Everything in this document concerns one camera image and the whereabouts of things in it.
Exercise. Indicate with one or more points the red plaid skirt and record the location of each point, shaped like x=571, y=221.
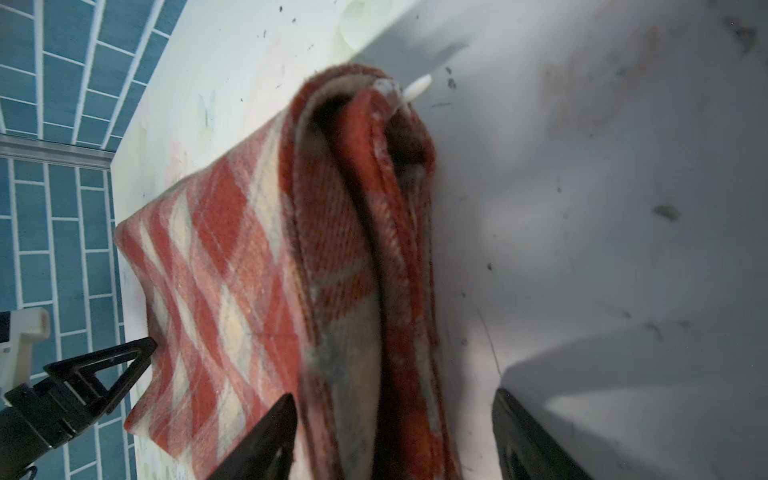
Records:
x=299, y=263

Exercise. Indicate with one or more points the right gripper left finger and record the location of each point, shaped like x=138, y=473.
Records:
x=267, y=451

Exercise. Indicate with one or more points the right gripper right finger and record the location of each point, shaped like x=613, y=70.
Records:
x=525, y=449

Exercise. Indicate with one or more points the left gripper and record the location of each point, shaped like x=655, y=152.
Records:
x=52, y=413

